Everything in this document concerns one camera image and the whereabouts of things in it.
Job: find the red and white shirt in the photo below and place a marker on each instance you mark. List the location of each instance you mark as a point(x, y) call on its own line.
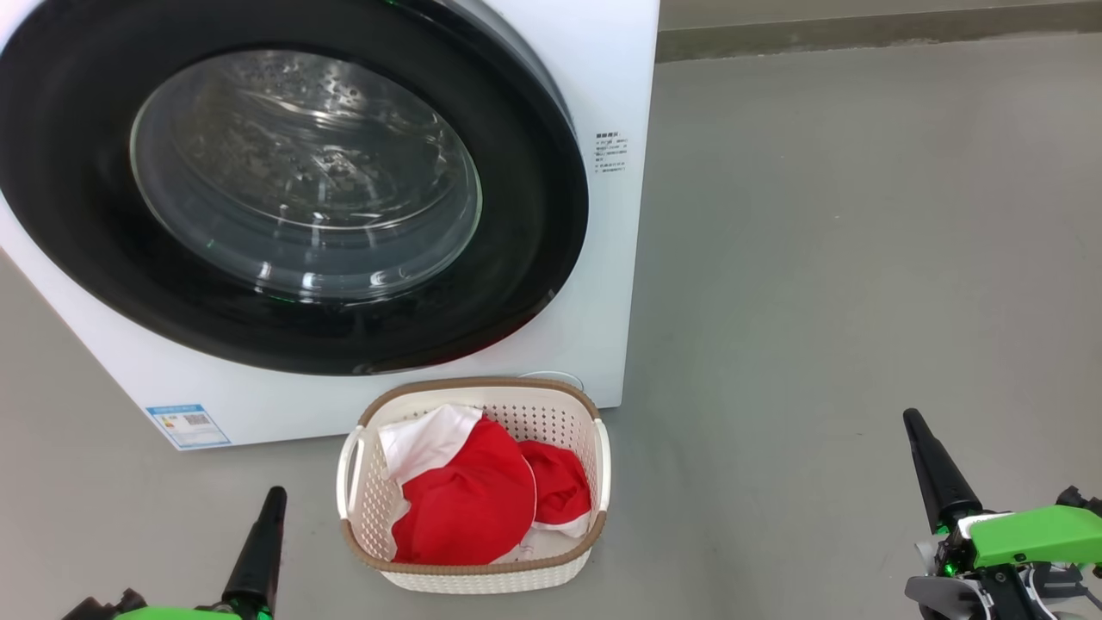
point(465, 508)

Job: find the round white filter cap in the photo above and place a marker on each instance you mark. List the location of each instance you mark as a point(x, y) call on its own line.
point(560, 379)

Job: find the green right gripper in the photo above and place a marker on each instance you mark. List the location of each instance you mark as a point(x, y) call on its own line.
point(1033, 536)

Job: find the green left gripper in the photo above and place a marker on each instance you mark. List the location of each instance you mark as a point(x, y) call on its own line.
point(172, 615)

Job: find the blue energy label sticker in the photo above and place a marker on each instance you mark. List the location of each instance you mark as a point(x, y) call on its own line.
point(188, 426)

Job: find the red elastic waist shorts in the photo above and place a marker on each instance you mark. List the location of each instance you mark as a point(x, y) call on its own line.
point(560, 486)

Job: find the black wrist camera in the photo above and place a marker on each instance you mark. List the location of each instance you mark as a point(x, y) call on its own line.
point(95, 610)
point(1076, 499)

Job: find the white washing machine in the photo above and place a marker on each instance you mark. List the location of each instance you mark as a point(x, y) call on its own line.
point(603, 258)

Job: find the cream perforated laundry basket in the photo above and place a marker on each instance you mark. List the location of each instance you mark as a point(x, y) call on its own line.
point(491, 579)

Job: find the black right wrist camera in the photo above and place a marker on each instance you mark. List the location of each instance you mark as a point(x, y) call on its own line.
point(1076, 499)

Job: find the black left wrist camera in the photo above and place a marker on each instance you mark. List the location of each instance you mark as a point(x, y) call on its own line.
point(95, 610)

